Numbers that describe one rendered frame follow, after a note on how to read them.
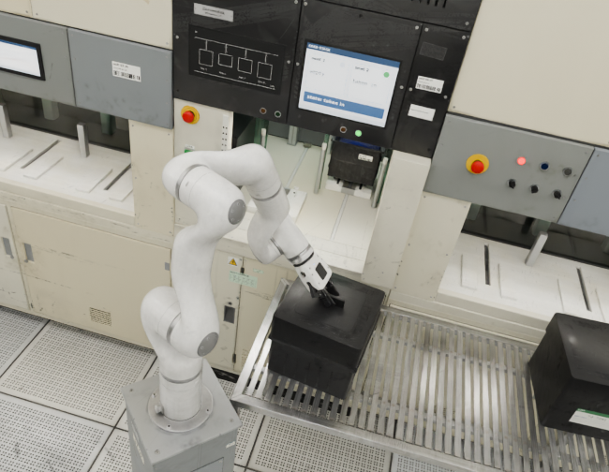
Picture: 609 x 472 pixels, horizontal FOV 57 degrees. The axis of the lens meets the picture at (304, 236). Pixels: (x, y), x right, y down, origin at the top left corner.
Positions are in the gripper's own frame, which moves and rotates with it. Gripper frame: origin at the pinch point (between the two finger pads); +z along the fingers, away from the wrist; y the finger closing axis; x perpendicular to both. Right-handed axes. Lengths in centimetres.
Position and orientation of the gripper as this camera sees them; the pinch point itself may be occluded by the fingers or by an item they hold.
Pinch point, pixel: (330, 296)
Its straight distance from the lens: 175.4
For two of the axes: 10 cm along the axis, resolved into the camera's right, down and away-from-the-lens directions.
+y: 3.7, -5.3, 7.7
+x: -7.5, 3.2, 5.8
